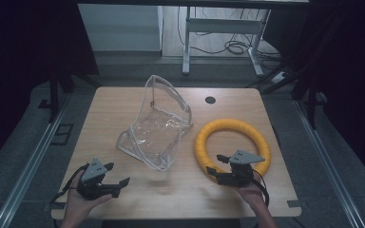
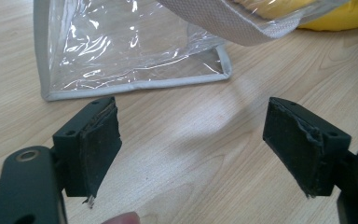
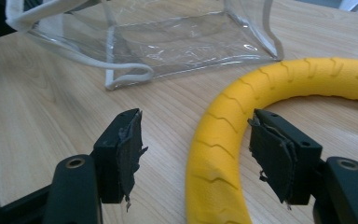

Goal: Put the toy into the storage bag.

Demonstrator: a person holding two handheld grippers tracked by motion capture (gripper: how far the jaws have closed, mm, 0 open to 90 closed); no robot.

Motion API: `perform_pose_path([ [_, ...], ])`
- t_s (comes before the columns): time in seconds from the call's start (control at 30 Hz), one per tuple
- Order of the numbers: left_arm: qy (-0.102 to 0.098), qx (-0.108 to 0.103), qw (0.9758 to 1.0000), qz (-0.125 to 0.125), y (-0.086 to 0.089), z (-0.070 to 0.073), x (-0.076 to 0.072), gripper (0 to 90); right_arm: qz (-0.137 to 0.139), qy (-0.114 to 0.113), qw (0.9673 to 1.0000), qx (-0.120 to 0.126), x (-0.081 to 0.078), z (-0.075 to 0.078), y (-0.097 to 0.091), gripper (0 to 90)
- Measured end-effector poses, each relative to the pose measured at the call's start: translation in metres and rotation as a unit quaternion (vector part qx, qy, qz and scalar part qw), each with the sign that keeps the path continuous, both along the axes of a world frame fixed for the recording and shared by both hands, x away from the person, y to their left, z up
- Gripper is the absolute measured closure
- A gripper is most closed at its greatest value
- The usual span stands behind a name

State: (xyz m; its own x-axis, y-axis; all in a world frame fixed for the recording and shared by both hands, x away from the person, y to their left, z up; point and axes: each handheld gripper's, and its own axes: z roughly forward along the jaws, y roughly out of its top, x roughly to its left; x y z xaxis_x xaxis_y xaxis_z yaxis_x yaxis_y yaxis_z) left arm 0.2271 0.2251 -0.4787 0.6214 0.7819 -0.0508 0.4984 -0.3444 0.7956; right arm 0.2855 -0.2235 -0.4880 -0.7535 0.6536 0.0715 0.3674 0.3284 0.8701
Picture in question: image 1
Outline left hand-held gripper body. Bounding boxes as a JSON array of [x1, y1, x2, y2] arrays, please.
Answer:
[[76, 157, 122, 200]]

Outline yellow foam ring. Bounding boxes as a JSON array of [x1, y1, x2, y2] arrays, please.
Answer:
[[194, 118, 273, 179]]

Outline black metal stand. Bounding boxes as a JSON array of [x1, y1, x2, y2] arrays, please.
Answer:
[[48, 70, 102, 124], [246, 60, 329, 130]]

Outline black wrist strap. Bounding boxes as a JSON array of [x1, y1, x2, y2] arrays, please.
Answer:
[[50, 163, 90, 204], [250, 168, 271, 207]]

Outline white power strip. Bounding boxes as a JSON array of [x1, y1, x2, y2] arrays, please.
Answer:
[[270, 70, 290, 85]]

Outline silver floor rail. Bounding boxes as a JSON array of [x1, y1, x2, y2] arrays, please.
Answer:
[[293, 99, 365, 228], [0, 94, 72, 228]]

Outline person's right hand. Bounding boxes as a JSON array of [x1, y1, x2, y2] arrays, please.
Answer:
[[236, 174, 268, 211]]

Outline person's left hand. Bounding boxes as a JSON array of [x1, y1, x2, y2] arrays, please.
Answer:
[[64, 170, 113, 222]]

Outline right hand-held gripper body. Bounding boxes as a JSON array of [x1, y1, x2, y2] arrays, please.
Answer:
[[216, 148, 266, 187]]

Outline clear plastic zipper bag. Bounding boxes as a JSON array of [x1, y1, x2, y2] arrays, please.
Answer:
[[116, 74, 194, 172]]

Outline dark curtain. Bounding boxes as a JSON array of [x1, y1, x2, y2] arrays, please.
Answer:
[[261, 0, 365, 181], [0, 0, 100, 175]]

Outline white metal desk frame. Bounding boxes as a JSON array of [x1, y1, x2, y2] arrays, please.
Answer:
[[182, 6, 272, 78]]

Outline black cable bundle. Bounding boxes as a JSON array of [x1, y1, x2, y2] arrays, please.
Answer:
[[176, 6, 282, 63]]

